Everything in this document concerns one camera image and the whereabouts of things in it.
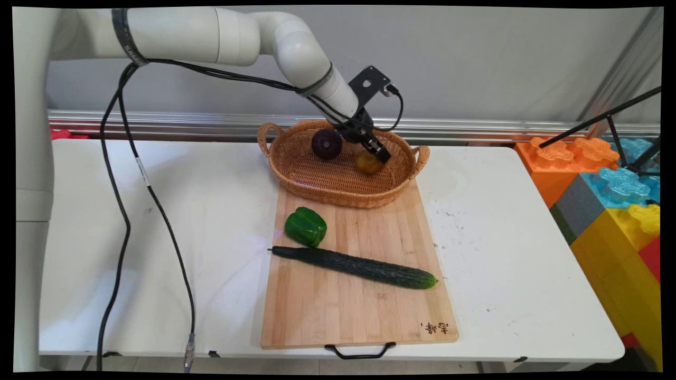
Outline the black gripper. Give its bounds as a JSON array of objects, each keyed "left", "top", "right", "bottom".
[{"left": 333, "top": 107, "right": 393, "bottom": 165}]

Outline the yellow-brown round vegetable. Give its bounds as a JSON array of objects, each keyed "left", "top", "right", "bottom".
[{"left": 354, "top": 151, "right": 386, "bottom": 176}]

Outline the dark purple round onion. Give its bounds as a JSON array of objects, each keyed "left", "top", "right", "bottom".
[{"left": 311, "top": 129, "right": 343, "bottom": 160}]

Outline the woven wicker basket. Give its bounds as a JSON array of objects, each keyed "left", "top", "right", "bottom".
[{"left": 257, "top": 119, "right": 430, "bottom": 209}]

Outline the green bell pepper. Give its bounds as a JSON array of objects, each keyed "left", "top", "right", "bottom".
[{"left": 284, "top": 206, "right": 328, "bottom": 248}]

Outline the long dark green cucumber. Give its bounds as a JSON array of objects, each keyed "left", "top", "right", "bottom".
[{"left": 267, "top": 245, "right": 439, "bottom": 290}]

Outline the bamboo cutting board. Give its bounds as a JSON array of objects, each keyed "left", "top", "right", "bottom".
[{"left": 260, "top": 178, "right": 459, "bottom": 360}]

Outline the orange toy block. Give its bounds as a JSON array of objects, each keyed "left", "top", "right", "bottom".
[{"left": 514, "top": 136, "right": 621, "bottom": 210}]

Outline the grey toy block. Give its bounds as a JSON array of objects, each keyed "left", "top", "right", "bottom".
[{"left": 550, "top": 174, "right": 606, "bottom": 245}]

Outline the blue toy block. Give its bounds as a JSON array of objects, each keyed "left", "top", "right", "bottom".
[
  {"left": 610, "top": 138, "right": 661, "bottom": 170},
  {"left": 580, "top": 167, "right": 661, "bottom": 207}
]

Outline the black tripod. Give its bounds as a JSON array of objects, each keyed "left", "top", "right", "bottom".
[{"left": 538, "top": 86, "right": 662, "bottom": 178}]

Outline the large yellow toy block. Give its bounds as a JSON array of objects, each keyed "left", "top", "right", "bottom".
[{"left": 569, "top": 203, "right": 662, "bottom": 370}]

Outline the red toy block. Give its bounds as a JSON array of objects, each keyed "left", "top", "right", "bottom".
[{"left": 637, "top": 236, "right": 661, "bottom": 283}]

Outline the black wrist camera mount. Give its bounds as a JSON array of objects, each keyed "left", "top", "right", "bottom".
[{"left": 348, "top": 65, "right": 393, "bottom": 107}]

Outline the grey wrist cable strap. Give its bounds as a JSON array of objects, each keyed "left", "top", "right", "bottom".
[{"left": 295, "top": 62, "right": 335, "bottom": 98}]

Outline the aluminium rail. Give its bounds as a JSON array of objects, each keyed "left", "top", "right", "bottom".
[{"left": 48, "top": 109, "right": 661, "bottom": 144}]

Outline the thin black labelled cable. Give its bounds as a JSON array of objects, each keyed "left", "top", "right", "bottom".
[{"left": 117, "top": 58, "right": 404, "bottom": 373}]

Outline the thick black cable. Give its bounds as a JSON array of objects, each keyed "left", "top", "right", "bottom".
[{"left": 96, "top": 57, "right": 370, "bottom": 372}]

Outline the black printed arm strap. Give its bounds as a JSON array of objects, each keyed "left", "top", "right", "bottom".
[{"left": 111, "top": 8, "right": 149, "bottom": 68}]

